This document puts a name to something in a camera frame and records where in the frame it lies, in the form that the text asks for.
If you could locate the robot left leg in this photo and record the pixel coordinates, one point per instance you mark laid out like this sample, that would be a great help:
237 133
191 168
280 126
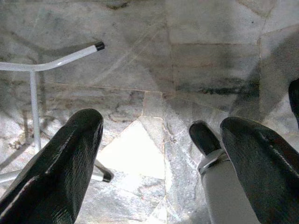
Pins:
224 191

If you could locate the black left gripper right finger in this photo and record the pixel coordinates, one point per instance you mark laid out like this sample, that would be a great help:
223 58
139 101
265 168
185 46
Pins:
264 175

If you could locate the white metal table leg frame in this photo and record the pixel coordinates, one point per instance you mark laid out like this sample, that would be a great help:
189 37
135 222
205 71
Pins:
34 93

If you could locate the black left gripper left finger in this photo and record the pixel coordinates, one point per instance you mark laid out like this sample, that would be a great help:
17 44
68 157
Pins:
58 175

